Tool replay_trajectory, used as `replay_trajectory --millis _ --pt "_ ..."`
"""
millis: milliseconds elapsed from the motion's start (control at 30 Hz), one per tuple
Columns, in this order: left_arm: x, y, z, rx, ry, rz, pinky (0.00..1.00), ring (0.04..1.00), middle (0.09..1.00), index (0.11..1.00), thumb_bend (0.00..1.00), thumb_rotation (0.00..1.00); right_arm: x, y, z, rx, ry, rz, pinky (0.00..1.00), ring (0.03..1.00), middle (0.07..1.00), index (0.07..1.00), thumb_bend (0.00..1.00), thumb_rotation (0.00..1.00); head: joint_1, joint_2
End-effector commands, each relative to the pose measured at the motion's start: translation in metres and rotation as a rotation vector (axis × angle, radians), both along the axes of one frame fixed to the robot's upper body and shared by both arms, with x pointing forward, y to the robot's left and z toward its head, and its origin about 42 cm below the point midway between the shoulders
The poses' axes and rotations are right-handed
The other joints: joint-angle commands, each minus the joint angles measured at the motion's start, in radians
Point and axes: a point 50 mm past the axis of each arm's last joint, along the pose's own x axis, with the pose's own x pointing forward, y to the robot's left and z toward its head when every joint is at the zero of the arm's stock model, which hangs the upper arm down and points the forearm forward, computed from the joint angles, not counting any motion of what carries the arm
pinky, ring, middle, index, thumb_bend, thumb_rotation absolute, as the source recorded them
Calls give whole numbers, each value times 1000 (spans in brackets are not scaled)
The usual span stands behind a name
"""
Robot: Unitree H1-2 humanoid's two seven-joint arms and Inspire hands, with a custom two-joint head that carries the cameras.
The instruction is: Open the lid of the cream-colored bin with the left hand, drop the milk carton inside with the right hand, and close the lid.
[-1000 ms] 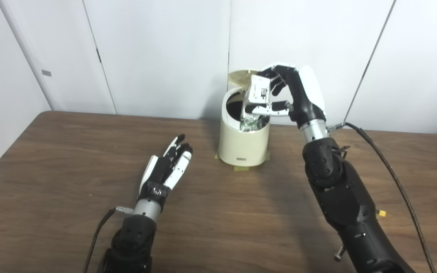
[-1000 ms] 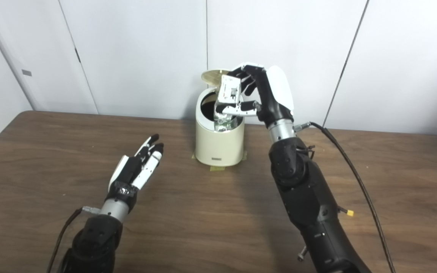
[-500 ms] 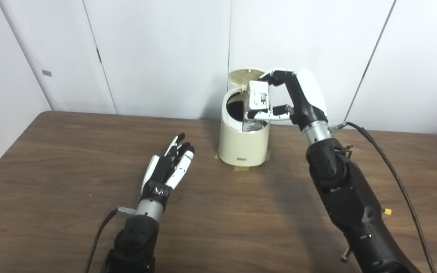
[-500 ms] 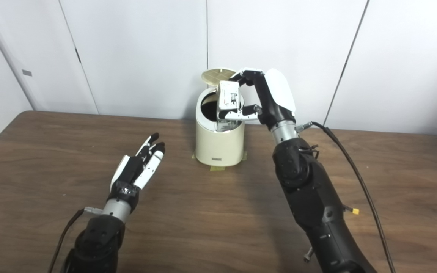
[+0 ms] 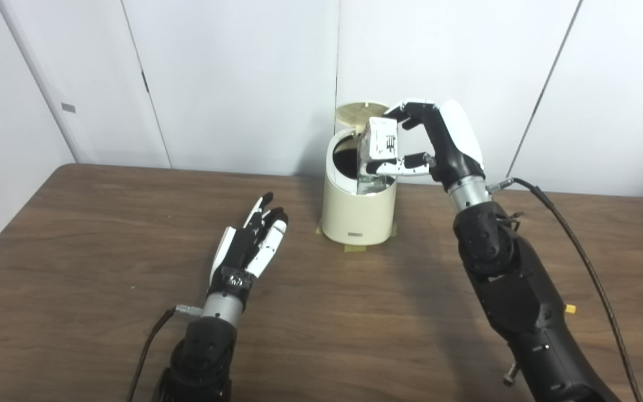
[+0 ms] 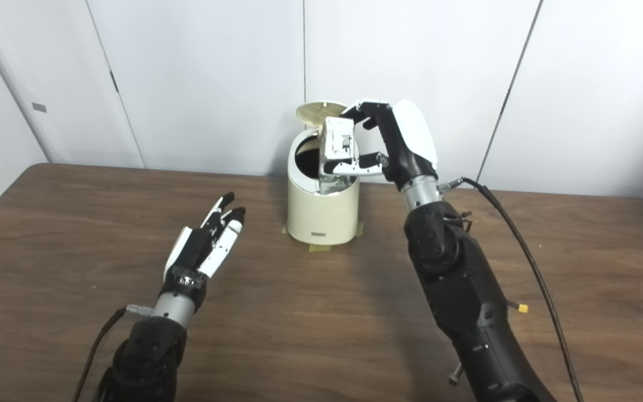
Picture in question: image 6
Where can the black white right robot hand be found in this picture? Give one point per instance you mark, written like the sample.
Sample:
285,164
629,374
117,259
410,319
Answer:
405,145

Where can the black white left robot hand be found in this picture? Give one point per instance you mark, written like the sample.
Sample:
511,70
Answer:
193,257

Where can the white green milk carton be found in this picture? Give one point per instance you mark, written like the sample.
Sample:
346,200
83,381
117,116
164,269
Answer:
339,139

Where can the cream round bin lid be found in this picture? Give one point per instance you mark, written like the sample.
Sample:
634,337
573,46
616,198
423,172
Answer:
313,113

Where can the cream-colored cylindrical trash bin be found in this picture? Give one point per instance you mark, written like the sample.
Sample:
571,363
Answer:
321,215

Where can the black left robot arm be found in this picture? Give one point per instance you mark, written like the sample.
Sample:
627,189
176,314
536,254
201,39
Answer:
148,357

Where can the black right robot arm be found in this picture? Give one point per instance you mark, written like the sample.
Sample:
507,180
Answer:
466,290

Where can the small gray wall label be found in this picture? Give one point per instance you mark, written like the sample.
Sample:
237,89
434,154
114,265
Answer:
39,108

